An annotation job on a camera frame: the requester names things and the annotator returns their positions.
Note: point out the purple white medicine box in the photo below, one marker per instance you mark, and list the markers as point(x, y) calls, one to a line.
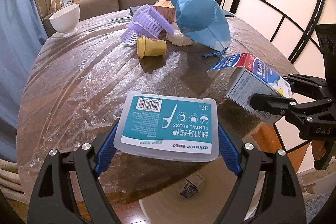
point(190, 185)

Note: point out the blue curtain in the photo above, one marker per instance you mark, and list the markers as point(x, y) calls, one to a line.
point(22, 37)

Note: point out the brown sofa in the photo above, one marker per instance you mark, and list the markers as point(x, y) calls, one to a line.
point(92, 8)

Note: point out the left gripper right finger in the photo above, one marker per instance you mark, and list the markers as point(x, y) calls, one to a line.
point(266, 189)

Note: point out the black tablet case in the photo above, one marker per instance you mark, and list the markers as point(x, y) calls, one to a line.
point(227, 14)

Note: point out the blue drawstring bag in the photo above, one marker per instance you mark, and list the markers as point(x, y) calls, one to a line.
point(204, 22)

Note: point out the shoji screen divider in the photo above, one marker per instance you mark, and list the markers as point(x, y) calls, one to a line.
point(290, 26)

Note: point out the dental floss plastic box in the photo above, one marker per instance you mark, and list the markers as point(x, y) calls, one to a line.
point(168, 128)

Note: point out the beige crumpled lump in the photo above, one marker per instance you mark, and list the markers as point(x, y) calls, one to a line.
point(179, 39)

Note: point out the yellow plastic cup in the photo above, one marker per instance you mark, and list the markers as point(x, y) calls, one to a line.
point(147, 47)

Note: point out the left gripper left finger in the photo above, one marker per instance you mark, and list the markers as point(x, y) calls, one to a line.
point(67, 189)

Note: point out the red blue medicine box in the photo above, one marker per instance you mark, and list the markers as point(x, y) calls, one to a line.
point(252, 76)

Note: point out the gold cardboard box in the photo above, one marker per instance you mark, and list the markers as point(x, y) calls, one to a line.
point(166, 9)

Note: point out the blue smartphone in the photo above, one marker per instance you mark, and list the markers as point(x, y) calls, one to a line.
point(133, 10)

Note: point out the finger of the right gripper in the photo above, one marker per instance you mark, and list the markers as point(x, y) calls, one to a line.
point(299, 114)
point(312, 87)

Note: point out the white ceramic bowl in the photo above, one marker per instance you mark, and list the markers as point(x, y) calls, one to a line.
point(65, 20)

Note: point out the photo card leftmost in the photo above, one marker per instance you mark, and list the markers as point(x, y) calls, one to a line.
point(64, 3)

